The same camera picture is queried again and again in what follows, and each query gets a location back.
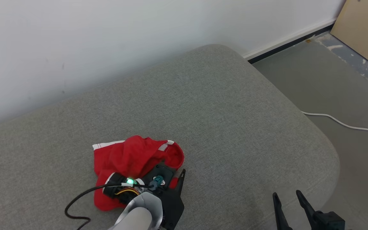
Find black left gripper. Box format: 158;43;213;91
157;169;186;230

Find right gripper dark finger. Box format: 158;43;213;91
272;193;293;230
296;190;319;230

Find red shorts with white trim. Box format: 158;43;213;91
92;135;185;212

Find grey fabric sofa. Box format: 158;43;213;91
0;44;341;230

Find white and black baseboard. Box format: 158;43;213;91
242;18;337;64

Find light wooden board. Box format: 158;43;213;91
330;0;368;74

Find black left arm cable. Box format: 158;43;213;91
64;182;154;230

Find white floor cable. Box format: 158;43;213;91
301;111;368;143

